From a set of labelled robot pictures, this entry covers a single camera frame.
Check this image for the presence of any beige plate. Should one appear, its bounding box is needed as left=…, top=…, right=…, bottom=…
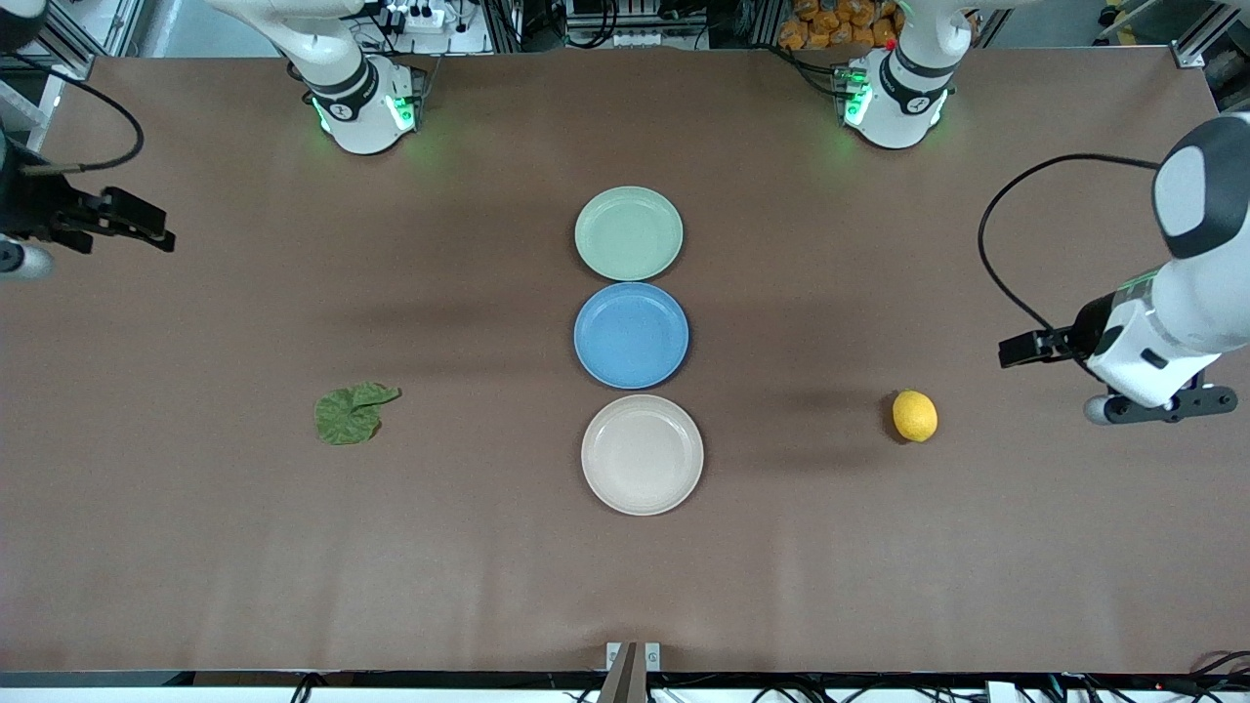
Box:
left=580, top=393, right=705, bottom=517

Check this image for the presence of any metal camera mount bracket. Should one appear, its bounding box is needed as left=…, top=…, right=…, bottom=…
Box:
left=604, top=641, right=663, bottom=703

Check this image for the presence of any aluminium frame profile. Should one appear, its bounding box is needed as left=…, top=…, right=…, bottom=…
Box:
left=1167, top=0, right=1250, bottom=71
left=0, top=0, right=147, bottom=81

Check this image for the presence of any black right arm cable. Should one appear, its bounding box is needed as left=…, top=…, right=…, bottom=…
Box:
left=0, top=51, right=146, bottom=177

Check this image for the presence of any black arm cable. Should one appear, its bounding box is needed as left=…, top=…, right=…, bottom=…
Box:
left=979, top=153, right=1163, bottom=338
left=0, top=51, right=146, bottom=177

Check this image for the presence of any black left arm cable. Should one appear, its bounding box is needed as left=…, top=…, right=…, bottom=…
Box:
left=979, top=153, right=1163, bottom=338

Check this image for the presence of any white power strip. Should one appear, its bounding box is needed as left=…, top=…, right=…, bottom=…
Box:
left=386, top=3, right=462, bottom=35

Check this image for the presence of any pale green plate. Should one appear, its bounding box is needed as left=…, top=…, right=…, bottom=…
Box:
left=573, top=186, right=685, bottom=282

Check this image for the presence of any yellow lemon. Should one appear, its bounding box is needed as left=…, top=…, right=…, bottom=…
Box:
left=892, top=390, right=938, bottom=443

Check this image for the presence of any bag of orange snacks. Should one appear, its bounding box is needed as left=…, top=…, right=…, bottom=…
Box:
left=777, top=0, right=904, bottom=52

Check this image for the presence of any brown table cover sheet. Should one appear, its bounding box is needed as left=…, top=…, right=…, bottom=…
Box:
left=0, top=44, right=1250, bottom=677

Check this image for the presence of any blue plate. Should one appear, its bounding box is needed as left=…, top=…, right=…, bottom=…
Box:
left=573, top=282, right=690, bottom=391

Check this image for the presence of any green lettuce leaf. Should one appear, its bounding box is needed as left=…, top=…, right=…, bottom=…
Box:
left=313, top=382, right=402, bottom=447

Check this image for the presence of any dark electronics rack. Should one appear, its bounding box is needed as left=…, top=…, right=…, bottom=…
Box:
left=483, top=0, right=782, bottom=52

